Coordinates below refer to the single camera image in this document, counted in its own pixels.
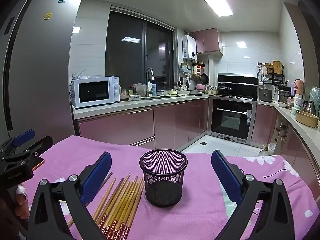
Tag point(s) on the blue and white bowl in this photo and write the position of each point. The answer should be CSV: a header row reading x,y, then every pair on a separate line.
x,y
136,97

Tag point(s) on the built-in black oven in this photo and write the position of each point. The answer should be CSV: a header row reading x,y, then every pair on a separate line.
x,y
230,122

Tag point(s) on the black wok with lid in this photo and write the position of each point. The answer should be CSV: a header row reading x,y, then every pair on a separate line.
x,y
225,89

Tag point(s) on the grey rice cooker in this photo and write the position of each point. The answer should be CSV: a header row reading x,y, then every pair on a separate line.
x,y
266,95

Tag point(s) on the black range hood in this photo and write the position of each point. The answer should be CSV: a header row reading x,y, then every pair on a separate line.
x,y
237,78

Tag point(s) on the tan round container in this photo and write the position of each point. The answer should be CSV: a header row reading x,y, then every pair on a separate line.
x,y
306,118

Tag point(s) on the wooden cutting board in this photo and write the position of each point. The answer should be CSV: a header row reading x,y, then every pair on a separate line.
x,y
277,67

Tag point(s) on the person's left hand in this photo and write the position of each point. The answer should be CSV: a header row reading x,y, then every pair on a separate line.
x,y
22,205

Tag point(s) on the black mesh utensil holder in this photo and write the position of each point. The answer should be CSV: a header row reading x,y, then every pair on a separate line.
x,y
162,187

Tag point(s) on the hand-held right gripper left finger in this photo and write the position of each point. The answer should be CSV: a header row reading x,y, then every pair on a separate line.
x,y
97,177

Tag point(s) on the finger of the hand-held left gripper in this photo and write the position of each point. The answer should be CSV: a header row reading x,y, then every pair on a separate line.
x,y
37,146
23,137

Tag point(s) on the grey refrigerator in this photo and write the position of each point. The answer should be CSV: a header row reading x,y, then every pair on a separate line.
x,y
42,67

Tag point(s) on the smartphone with orange case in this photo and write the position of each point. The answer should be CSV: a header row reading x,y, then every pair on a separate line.
x,y
38,164

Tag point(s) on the pink base cabinet row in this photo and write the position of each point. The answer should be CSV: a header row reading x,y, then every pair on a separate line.
x,y
295,145
125,125

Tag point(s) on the pink upper wall cabinet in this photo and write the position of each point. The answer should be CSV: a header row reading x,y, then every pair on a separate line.
x,y
207,41

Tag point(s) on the green plastic bag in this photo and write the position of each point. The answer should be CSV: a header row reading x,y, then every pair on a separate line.
x,y
315,100

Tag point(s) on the dark kitchen window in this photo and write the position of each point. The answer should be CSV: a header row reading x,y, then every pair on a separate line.
x,y
125,55

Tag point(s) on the pink cooking pot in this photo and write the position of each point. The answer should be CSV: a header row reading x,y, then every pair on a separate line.
x,y
200,87

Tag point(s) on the hanging black frying pan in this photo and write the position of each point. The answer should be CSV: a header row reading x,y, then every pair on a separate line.
x,y
204,78

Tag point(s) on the clear plastic bag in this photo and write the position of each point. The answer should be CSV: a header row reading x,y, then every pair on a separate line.
x,y
140,88

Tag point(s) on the steel thermos flask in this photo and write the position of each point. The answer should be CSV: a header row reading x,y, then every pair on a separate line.
x,y
310,107

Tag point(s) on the rectangular ceiling light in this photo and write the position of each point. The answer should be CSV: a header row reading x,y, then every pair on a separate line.
x,y
218,6

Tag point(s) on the black countertop shelf rack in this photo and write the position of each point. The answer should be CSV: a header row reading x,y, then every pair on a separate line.
x,y
276,78

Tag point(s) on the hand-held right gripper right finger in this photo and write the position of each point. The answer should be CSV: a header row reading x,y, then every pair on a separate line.
x,y
226,177

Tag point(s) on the bundle of wooden chopsticks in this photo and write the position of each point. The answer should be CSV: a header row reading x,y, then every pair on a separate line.
x,y
120,205

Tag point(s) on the blue detergent bottle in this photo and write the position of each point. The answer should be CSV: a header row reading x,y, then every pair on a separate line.
x,y
154,89

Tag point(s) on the pink round jar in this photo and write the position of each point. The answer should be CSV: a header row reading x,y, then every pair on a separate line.
x,y
298,87

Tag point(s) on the steel kitchen faucet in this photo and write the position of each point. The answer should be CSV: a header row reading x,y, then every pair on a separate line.
x,y
149,71

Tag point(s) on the white and green bottle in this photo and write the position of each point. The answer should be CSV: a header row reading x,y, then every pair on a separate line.
x,y
297,103

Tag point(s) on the yellow fridge sticker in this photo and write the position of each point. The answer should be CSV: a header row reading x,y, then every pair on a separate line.
x,y
48,16

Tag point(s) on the white plastic bag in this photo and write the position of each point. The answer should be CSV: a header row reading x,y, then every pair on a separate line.
x,y
267,150

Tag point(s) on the pink floral blanket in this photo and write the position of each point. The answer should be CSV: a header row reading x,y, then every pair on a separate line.
x,y
200,217

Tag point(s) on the white microwave oven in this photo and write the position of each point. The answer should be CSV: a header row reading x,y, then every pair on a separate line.
x,y
110,92

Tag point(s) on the white soap dispenser bottle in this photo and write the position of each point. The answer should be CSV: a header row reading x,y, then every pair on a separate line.
x,y
150,86

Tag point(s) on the white water heater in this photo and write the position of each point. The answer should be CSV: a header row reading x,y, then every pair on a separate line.
x,y
189,47

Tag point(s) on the steel stock pot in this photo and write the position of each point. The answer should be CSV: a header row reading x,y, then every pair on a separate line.
x,y
284,97

